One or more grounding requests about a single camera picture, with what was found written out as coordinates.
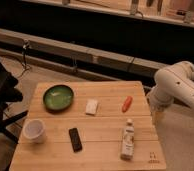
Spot black hanging cable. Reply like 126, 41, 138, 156
17, 39, 33, 79

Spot white paper cup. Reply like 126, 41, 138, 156
23, 119, 46, 143

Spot black remote control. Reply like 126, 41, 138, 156
69, 128, 82, 152

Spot green ceramic bowl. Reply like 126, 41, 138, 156
43, 85, 74, 112

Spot white plastic bottle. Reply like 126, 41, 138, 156
120, 119, 134, 160

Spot black chair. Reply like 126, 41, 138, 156
0, 62, 27, 143

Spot white sponge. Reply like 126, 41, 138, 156
85, 99, 98, 115

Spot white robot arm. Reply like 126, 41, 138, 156
147, 61, 194, 124

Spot orange carrot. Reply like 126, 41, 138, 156
122, 96, 133, 113

